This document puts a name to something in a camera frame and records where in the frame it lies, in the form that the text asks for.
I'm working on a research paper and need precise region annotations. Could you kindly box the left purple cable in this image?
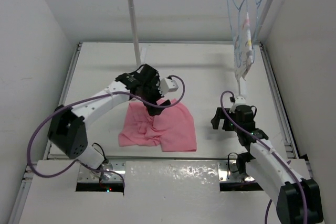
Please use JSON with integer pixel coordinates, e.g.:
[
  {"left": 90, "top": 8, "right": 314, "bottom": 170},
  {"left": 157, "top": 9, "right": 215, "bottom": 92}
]
[{"left": 27, "top": 74, "right": 186, "bottom": 178}]

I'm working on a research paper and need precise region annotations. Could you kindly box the blue wire hanger with garment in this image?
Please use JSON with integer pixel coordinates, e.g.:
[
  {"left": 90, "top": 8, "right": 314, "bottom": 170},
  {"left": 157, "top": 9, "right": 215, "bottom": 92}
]
[{"left": 251, "top": 0, "right": 273, "bottom": 46}]

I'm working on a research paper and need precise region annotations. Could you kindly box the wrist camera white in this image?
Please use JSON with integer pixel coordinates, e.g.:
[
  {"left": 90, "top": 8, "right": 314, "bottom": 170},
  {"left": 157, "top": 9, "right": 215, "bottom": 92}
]
[
  {"left": 230, "top": 95, "right": 246, "bottom": 113},
  {"left": 160, "top": 78, "right": 179, "bottom": 95}
]

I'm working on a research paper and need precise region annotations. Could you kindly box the metal base plate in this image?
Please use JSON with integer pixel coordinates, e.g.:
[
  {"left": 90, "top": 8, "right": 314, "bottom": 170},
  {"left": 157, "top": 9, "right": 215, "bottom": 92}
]
[
  {"left": 77, "top": 162, "right": 125, "bottom": 183},
  {"left": 217, "top": 160, "right": 255, "bottom": 183}
]

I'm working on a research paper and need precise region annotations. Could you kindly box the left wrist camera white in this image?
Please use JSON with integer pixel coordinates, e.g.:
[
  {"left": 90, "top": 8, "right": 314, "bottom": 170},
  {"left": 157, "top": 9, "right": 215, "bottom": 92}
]
[{"left": 160, "top": 78, "right": 179, "bottom": 95}]

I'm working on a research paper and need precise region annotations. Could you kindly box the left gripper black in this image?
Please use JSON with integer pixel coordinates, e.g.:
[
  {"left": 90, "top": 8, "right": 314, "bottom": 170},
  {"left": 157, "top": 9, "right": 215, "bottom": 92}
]
[{"left": 140, "top": 76, "right": 169, "bottom": 114}]

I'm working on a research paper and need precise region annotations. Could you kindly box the purple cable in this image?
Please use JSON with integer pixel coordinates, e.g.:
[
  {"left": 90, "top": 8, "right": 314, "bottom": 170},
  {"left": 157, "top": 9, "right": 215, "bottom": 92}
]
[
  {"left": 27, "top": 74, "right": 186, "bottom": 178},
  {"left": 219, "top": 90, "right": 308, "bottom": 224}
]

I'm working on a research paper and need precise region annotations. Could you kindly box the pink t shirt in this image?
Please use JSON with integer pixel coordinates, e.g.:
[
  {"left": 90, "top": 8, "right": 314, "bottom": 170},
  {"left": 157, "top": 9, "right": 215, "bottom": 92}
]
[{"left": 118, "top": 102, "right": 197, "bottom": 152}]

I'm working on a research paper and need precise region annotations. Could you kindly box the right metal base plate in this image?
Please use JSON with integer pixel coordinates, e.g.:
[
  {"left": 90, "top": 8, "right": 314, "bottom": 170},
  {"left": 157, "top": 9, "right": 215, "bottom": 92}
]
[{"left": 217, "top": 160, "right": 255, "bottom": 183}]

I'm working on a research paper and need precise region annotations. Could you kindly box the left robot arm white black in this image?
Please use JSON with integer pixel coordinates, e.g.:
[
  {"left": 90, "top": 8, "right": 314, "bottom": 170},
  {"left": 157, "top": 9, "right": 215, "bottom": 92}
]
[{"left": 48, "top": 64, "right": 163, "bottom": 169}]

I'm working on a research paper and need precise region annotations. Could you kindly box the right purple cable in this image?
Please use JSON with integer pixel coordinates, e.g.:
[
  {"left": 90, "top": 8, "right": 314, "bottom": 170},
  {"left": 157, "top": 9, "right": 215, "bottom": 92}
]
[{"left": 219, "top": 90, "right": 308, "bottom": 224}]

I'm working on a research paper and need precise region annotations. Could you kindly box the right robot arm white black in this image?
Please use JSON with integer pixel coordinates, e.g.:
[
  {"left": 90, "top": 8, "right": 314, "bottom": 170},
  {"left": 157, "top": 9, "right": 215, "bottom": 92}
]
[{"left": 211, "top": 105, "right": 323, "bottom": 223}]

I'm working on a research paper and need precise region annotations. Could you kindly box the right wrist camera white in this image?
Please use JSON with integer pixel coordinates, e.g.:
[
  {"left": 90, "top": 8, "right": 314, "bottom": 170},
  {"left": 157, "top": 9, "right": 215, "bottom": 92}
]
[{"left": 230, "top": 95, "right": 246, "bottom": 113}]

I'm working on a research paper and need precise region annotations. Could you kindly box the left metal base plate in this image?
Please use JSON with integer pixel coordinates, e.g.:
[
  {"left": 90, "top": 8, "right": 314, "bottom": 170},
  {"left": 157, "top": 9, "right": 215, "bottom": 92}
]
[{"left": 77, "top": 162, "right": 125, "bottom": 183}]

